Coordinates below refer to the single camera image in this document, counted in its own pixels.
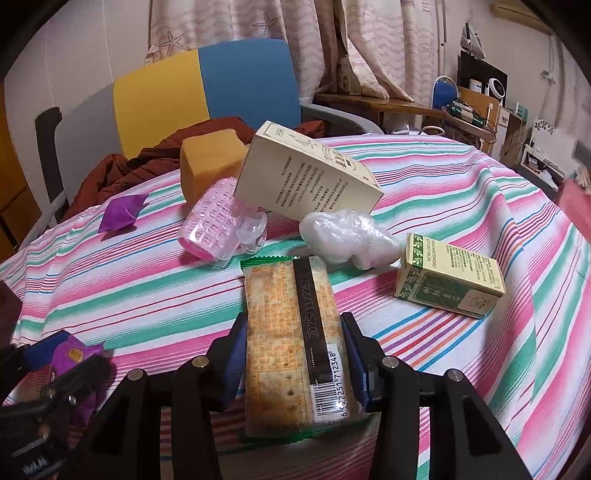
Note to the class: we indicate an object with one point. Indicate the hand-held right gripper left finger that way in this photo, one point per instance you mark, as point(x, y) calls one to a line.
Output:
point(235, 360)

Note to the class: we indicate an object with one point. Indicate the white round fan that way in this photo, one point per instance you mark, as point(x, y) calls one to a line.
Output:
point(497, 88)

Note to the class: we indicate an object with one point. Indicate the grey yellow blue chair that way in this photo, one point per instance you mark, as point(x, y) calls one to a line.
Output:
point(240, 78)

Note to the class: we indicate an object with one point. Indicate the green edged cracker packet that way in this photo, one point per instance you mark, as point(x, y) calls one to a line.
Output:
point(286, 332)

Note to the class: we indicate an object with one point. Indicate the small green cardboard box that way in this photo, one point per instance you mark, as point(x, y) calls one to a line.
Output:
point(452, 277)

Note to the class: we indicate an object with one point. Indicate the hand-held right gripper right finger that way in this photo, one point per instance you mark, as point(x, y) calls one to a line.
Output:
point(356, 364)

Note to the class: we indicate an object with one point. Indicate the black monitor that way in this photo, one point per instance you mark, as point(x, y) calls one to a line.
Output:
point(475, 67)

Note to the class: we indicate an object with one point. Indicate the black rolled mat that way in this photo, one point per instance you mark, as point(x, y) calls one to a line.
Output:
point(48, 152)

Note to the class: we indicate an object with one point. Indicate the printed cardboard box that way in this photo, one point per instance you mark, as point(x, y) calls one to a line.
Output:
point(348, 74)

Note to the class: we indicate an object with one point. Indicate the maroon quilted jacket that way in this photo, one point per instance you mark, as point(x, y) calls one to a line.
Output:
point(138, 166)

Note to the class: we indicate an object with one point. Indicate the white plastic bundle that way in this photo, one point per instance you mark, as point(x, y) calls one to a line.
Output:
point(346, 235)

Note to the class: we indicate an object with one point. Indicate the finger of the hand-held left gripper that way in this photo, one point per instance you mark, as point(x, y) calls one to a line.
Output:
point(87, 374)
point(39, 353)

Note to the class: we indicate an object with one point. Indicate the wooden wardrobe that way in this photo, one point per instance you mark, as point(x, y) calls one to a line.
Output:
point(11, 184)

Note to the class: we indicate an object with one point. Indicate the pink starfish print curtain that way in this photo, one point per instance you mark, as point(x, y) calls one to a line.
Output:
point(323, 41)

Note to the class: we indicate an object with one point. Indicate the purple candy wrapper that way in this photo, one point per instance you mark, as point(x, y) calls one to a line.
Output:
point(121, 212)
point(69, 355)

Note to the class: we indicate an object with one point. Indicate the pink hair roller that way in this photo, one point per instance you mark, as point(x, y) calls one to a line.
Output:
point(207, 226)

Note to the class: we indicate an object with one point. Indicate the wooden side table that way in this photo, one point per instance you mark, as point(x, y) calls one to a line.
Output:
point(392, 106)

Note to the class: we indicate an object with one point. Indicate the yellow sponge block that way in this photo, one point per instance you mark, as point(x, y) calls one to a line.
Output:
point(207, 161)

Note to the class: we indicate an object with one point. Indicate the tall cream cardboard box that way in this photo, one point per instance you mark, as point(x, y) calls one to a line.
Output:
point(309, 180)

